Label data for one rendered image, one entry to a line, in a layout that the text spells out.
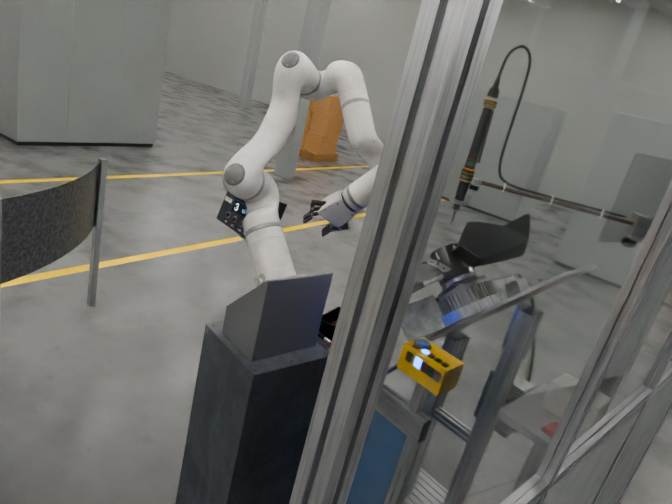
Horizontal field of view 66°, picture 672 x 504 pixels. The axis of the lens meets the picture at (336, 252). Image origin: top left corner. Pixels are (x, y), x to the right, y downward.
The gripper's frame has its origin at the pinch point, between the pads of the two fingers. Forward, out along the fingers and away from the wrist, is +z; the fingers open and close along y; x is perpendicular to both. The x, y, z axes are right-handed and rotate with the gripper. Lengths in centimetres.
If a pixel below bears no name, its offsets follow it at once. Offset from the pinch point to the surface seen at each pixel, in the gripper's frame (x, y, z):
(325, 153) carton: -693, -361, 355
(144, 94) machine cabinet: -543, -25, 386
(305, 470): 101, 48, -49
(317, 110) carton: -728, -298, 315
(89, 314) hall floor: -69, -6, 209
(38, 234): -50, 51, 135
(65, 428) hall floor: 22, 2, 159
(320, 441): 100, 49, -53
